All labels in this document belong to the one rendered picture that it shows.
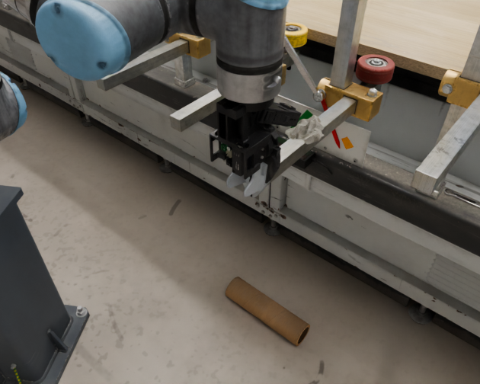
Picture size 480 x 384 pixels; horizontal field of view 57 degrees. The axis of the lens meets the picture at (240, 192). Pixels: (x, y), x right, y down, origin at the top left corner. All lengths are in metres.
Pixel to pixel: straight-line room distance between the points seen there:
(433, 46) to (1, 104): 1.01
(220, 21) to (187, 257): 1.29
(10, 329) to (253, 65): 1.00
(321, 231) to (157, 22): 1.20
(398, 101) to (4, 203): 1.01
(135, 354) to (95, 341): 0.15
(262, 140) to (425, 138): 0.65
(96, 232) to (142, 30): 1.45
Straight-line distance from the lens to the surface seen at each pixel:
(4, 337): 1.36
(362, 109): 0.98
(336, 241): 1.60
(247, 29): 0.55
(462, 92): 0.89
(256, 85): 0.59
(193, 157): 1.94
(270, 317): 1.50
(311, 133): 0.83
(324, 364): 1.52
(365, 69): 1.01
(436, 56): 1.13
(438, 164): 0.66
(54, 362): 1.58
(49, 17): 0.52
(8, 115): 1.17
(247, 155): 0.63
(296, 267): 1.72
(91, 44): 0.50
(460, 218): 1.00
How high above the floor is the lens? 1.34
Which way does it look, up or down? 42 degrees down
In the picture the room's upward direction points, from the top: straight up
